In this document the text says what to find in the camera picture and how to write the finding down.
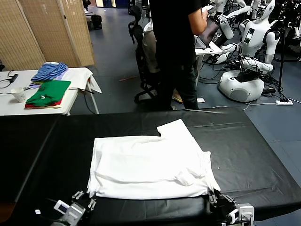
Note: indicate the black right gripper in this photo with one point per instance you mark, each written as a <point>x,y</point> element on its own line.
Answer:
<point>222,208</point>

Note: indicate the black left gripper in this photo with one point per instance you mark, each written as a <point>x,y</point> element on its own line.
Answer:
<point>82,202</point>

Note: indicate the white t-shirt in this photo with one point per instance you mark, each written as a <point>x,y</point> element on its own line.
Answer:
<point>145,164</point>

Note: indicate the black table cover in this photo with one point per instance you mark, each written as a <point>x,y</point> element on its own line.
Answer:
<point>235,141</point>

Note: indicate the red garment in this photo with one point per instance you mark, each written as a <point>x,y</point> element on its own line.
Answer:
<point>40,106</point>

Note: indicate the green t-shirt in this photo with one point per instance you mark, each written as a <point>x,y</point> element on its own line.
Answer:
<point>51,90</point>

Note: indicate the white power strip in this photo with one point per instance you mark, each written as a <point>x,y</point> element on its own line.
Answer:
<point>284,102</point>

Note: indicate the white folding table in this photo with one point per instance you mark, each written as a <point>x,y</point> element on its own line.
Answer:
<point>9,106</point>

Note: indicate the white draped cloth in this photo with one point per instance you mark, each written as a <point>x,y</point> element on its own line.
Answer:
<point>77,77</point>

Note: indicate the white paper cup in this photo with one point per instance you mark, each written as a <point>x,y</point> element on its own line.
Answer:
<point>19,95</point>

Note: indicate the purple garment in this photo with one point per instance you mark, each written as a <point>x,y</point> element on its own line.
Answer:
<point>34,86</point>

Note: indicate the blue striped garment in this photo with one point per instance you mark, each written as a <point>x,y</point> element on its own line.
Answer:
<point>50,70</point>

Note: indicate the black power adapter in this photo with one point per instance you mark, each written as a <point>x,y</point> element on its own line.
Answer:
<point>14,77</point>

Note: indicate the small white desk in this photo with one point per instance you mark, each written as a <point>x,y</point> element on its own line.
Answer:
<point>215,49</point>

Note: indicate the black tripod stand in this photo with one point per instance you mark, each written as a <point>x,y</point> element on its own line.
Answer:
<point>281,58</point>

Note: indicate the standing person in black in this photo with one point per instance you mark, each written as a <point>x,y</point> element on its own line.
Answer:
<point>174,47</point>

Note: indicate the seated person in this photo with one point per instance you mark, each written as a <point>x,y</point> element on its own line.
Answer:
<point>149,47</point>

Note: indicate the white humanoid robot with base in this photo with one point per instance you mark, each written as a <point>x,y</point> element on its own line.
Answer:
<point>254,35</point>

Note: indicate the grey laptop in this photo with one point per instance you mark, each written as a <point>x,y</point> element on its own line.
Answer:
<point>210,30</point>

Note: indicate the bamboo folding screen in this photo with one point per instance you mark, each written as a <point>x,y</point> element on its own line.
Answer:
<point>47,30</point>

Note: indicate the black trash bin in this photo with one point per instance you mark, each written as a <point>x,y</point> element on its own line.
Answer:
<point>96,22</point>

